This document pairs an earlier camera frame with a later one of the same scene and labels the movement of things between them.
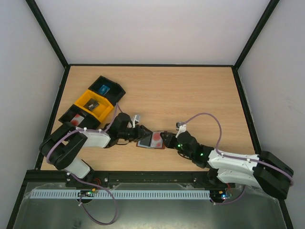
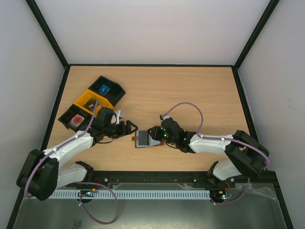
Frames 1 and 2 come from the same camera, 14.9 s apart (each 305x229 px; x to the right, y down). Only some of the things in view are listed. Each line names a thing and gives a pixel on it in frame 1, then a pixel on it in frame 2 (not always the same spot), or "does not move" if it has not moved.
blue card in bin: (104, 89) does not move
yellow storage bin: (101, 111) does not move
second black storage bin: (79, 117) does not move
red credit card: (156, 140) to (76, 121)
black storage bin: (115, 92) does not move
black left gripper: (140, 133) to (127, 130)
